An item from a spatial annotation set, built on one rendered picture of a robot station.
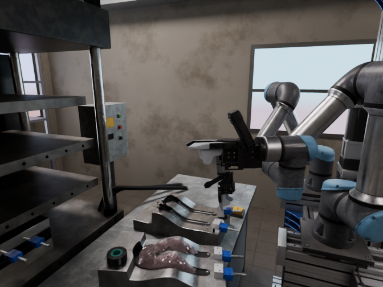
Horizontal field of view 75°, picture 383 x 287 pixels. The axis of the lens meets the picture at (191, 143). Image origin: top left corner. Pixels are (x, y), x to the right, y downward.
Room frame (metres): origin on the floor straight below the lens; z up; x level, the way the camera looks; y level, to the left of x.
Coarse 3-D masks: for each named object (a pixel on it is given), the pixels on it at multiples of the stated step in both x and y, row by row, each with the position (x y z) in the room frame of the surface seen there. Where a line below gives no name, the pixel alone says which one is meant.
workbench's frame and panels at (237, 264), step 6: (252, 198) 1.71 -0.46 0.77; (246, 216) 1.81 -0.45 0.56; (246, 222) 1.83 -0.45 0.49; (246, 228) 1.84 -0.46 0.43; (240, 234) 1.58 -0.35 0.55; (246, 234) 1.86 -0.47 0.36; (240, 240) 1.59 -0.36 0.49; (234, 246) 1.13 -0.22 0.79; (240, 246) 1.60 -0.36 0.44; (234, 252) 1.41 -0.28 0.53; (240, 252) 1.62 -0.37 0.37; (234, 258) 1.41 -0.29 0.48; (228, 264) 1.00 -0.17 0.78; (234, 264) 1.42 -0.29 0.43; (240, 264) 1.65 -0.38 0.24; (234, 270) 1.44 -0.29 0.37; (240, 270) 1.66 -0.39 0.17; (234, 276) 1.45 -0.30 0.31; (240, 276) 1.68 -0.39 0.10; (228, 282) 1.25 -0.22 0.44; (234, 282) 1.46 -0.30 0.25
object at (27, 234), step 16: (32, 224) 1.06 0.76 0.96; (48, 224) 1.11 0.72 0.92; (0, 240) 0.93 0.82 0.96; (16, 240) 0.97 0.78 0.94; (32, 240) 1.03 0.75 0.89; (48, 240) 1.10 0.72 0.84; (0, 256) 0.90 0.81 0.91; (32, 256) 1.02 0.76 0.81; (0, 272) 0.89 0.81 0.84; (16, 272) 0.94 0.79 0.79
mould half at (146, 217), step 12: (156, 204) 1.44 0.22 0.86; (168, 204) 1.30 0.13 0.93; (192, 204) 1.38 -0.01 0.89; (144, 216) 1.30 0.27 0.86; (156, 216) 1.21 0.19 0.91; (168, 216) 1.20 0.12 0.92; (192, 216) 1.26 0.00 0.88; (204, 216) 1.25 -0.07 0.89; (216, 216) 1.25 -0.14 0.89; (228, 216) 1.28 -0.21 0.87; (144, 228) 1.24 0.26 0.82; (156, 228) 1.21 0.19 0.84; (168, 228) 1.18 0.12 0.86; (180, 228) 1.16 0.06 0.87; (192, 228) 1.14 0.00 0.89; (204, 228) 1.13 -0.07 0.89; (192, 240) 1.13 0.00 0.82; (204, 240) 1.11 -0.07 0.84; (216, 240) 1.08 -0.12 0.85
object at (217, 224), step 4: (216, 220) 1.16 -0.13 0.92; (220, 220) 1.16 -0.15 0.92; (212, 224) 1.14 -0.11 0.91; (216, 224) 1.13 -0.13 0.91; (220, 224) 1.15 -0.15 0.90; (224, 224) 1.15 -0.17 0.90; (228, 224) 1.15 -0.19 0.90; (216, 228) 1.13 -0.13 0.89; (220, 228) 1.12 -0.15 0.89; (224, 228) 1.12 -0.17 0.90; (228, 228) 1.13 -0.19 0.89; (232, 228) 1.12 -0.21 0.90
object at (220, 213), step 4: (220, 208) 1.24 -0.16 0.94; (224, 208) 1.25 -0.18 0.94; (228, 208) 1.25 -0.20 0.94; (232, 208) 1.25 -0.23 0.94; (220, 212) 1.24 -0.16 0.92; (224, 212) 1.23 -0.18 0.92; (228, 212) 1.23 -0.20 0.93; (232, 212) 1.24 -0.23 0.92; (220, 216) 1.23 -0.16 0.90; (224, 216) 1.23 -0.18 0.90
